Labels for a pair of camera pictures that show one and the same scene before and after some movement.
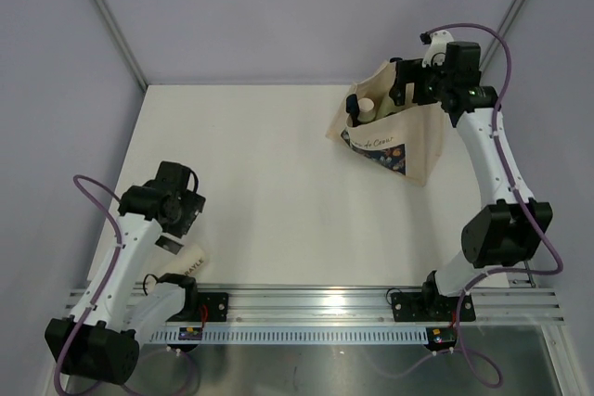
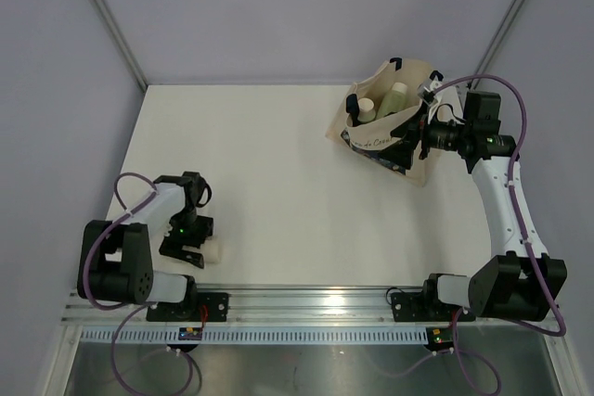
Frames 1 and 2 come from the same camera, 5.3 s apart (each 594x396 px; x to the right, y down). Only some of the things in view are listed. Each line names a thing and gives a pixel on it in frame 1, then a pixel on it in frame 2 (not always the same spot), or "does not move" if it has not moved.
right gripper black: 411,71 → 416,128
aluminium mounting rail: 374,305 does not move
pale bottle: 388,107 does not move
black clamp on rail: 432,307 does not move
